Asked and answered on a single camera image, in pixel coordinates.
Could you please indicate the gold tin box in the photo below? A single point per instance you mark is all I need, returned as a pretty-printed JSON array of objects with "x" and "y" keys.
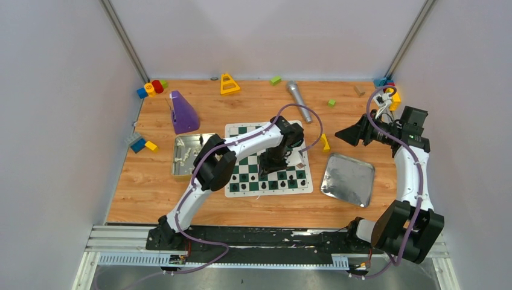
[{"x": 185, "y": 150}]

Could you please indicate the brown wooden block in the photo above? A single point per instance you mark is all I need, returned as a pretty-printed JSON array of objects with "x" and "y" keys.
[{"x": 359, "y": 90}]

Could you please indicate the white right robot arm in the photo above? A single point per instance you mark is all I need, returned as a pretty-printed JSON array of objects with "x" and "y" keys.
[{"x": 409, "y": 227}]

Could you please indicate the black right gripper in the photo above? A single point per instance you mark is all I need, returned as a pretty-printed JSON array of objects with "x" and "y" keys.
[{"x": 363, "y": 130}]

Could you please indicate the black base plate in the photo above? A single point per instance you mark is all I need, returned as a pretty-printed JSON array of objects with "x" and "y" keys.
[{"x": 252, "y": 245}]

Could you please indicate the yellow cylinder block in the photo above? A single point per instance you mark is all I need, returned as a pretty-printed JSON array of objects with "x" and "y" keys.
[{"x": 150, "y": 90}]

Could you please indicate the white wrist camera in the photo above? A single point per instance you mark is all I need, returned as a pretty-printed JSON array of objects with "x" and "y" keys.
[
  {"x": 294, "y": 158},
  {"x": 383, "y": 100}
]

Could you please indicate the yellow red blue brick stack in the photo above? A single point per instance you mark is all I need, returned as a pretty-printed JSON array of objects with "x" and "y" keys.
[{"x": 395, "y": 97}]

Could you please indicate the red cylinder block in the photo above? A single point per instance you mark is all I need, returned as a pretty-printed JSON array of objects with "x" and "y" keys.
[{"x": 158, "y": 87}]

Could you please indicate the blue cube block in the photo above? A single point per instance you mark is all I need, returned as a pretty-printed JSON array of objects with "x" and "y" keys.
[{"x": 142, "y": 93}]

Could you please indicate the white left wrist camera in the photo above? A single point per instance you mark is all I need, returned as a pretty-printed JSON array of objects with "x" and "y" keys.
[{"x": 294, "y": 158}]

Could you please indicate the yellow arch block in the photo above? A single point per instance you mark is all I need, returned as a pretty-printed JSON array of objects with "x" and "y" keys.
[{"x": 325, "y": 144}]

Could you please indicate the silver tin lid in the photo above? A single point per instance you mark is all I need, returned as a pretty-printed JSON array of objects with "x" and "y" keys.
[{"x": 348, "y": 179}]

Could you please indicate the yellow cube near left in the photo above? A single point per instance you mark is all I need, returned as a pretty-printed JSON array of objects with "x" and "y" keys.
[{"x": 151, "y": 146}]

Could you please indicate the green block far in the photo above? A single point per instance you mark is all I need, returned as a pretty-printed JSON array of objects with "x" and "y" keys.
[{"x": 275, "y": 80}]

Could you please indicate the green white chess board mat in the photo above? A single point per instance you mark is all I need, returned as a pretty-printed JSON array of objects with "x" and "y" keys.
[{"x": 280, "y": 180}]

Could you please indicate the blue brick near left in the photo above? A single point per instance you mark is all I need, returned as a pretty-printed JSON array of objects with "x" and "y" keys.
[{"x": 138, "y": 145}]

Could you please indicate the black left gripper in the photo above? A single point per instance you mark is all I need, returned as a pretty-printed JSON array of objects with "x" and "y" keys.
[{"x": 273, "y": 161}]

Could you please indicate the grey brick near left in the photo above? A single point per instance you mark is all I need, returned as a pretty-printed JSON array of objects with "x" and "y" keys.
[{"x": 132, "y": 138}]

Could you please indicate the grey microphone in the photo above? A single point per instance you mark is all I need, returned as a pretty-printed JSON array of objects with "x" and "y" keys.
[{"x": 292, "y": 88}]

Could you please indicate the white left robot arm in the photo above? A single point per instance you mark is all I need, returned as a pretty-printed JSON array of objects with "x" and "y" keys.
[{"x": 212, "y": 170}]

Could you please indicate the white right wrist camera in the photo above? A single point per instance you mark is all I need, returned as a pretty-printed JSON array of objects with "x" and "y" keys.
[{"x": 383, "y": 100}]

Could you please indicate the purple metronome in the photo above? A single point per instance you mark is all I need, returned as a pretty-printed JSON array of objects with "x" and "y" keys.
[{"x": 184, "y": 117}]

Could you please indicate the yellow triangle block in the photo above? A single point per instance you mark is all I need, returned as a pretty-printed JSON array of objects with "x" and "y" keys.
[{"x": 228, "y": 85}]

